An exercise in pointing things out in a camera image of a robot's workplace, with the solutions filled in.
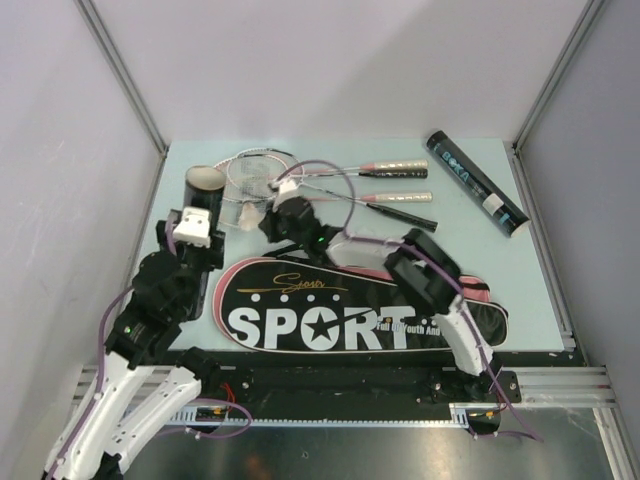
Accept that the aluminium frame rail right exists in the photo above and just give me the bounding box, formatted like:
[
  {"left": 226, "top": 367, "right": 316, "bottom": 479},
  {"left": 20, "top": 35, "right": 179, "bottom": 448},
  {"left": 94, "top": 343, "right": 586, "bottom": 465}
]
[{"left": 512, "top": 0, "right": 610, "bottom": 154}]

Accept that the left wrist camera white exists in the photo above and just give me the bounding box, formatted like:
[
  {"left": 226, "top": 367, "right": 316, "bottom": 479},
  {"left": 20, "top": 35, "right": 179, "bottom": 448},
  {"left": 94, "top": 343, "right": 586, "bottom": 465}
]
[{"left": 172, "top": 207, "right": 211, "bottom": 248}]

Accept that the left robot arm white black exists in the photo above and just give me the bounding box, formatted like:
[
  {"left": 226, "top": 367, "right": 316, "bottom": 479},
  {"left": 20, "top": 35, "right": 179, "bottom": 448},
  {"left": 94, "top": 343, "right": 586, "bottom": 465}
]
[{"left": 42, "top": 205, "right": 225, "bottom": 479}]

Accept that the white black-handled badminton racket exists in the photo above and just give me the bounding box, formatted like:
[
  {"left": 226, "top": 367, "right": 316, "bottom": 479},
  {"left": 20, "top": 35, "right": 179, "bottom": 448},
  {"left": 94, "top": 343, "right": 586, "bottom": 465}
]
[{"left": 217, "top": 148, "right": 429, "bottom": 200}]

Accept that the white slotted cable duct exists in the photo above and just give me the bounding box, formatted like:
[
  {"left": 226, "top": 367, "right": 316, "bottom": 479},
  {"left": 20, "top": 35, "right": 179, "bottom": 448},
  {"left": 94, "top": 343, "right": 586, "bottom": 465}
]
[{"left": 167, "top": 399, "right": 498, "bottom": 428}]

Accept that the black SPORT racket bag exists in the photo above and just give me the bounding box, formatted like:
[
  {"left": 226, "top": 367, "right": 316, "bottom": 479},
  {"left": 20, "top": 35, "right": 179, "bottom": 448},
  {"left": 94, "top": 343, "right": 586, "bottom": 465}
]
[{"left": 211, "top": 241, "right": 510, "bottom": 354}]

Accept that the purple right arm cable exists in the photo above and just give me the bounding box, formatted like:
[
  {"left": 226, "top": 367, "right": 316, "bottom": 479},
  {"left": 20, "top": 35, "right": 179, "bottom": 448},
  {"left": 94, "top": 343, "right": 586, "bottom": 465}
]
[{"left": 272, "top": 159, "right": 544, "bottom": 443}]

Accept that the aluminium frame rail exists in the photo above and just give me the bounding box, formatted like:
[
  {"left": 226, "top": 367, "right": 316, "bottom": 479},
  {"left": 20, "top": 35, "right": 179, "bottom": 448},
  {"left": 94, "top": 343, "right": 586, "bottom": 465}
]
[
  {"left": 73, "top": 0, "right": 169, "bottom": 156},
  {"left": 512, "top": 0, "right": 610, "bottom": 154}
]

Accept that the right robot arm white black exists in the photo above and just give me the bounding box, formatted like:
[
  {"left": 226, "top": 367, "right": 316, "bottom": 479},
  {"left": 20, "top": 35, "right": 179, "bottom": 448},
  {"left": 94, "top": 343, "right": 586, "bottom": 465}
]
[{"left": 259, "top": 195, "right": 502, "bottom": 401}]

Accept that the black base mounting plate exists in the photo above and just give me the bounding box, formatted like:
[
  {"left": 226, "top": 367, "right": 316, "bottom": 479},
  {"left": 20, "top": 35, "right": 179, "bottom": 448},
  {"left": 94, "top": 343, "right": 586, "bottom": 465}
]
[{"left": 201, "top": 366, "right": 522, "bottom": 403}]

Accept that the white feather shuttlecock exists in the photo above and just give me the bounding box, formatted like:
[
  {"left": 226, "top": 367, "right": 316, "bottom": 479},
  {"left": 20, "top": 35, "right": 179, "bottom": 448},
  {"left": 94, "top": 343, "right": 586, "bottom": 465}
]
[{"left": 238, "top": 202, "right": 264, "bottom": 232}]

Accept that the red white badminton racket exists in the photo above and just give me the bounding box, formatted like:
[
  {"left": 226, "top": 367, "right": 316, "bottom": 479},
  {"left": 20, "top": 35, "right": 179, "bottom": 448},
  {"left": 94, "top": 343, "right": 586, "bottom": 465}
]
[{"left": 215, "top": 155, "right": 428, "bottom": 188}]

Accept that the aluminium frame rail left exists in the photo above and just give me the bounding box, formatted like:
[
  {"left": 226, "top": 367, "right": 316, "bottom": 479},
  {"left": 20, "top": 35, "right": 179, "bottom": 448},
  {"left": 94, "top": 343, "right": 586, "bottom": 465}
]
[{"left": 73, "top": 0, "right": 169, "bottom": 156}]

